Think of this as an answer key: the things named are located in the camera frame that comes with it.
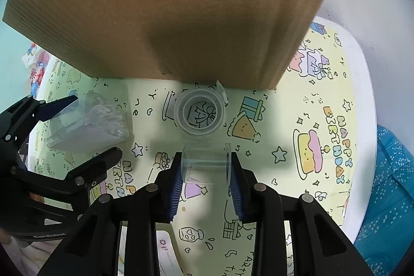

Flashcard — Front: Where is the yellow birthday print mat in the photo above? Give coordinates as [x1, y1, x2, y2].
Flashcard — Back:
[31, 22, 377, 276]

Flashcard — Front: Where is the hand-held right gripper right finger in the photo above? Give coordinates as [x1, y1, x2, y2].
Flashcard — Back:
[226, 151, 367, 276]

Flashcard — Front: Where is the clear plastic cup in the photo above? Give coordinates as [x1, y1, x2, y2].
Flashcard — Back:
[181, 143, 233, 189]

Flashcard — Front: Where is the small white table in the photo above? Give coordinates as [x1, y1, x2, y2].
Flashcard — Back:
[19, 16, 379, 276]

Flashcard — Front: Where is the clear round lidded container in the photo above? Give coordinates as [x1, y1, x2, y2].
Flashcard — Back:
[175, 80, 228, 136]

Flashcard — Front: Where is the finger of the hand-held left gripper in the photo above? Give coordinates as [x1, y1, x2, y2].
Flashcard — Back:
[0, 94, 79, 144]
[10, 147, 123, 208]

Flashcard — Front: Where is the blue dotted bag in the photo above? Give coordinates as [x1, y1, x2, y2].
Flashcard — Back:
[352, 124, 414, 267]

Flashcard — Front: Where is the floral printed cloth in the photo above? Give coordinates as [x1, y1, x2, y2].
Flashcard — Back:
[21, 41, 60, 92]

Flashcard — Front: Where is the white printed packet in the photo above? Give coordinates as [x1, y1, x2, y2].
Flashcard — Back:
[155, 229, 182, 276]

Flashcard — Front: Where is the clear plastic bag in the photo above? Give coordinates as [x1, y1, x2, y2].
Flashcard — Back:
[47, 93, 130, 152]

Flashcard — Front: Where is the brown cardboard box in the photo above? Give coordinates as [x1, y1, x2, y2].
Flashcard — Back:
[2, 0, 345, 91]

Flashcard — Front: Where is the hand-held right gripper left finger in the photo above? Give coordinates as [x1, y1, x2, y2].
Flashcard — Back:
[35, 151, 185, 276]

